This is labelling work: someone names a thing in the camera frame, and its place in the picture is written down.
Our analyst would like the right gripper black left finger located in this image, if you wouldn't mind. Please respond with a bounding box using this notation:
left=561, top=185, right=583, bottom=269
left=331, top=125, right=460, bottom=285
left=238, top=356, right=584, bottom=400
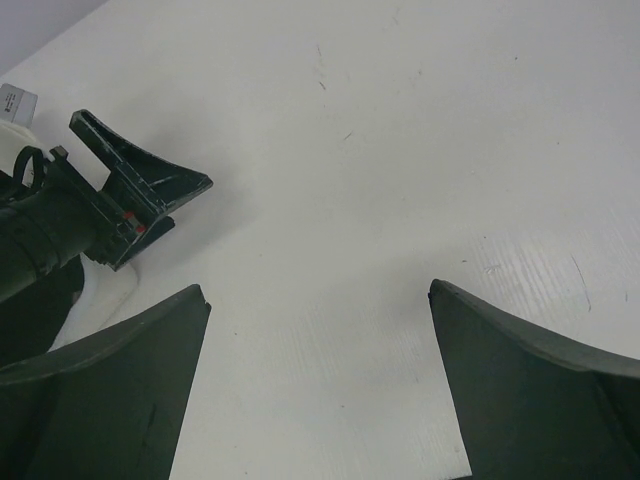
left=1, top=285, right=211, bottom=479

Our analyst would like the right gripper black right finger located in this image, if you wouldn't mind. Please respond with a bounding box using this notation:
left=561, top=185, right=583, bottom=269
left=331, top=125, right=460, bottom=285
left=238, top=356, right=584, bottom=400
left=428, top=280, right=639, bottom=479

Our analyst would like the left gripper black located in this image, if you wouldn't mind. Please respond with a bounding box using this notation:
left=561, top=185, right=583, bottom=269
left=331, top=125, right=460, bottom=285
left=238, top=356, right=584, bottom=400
left=49, top=109, right=213, bottom=271

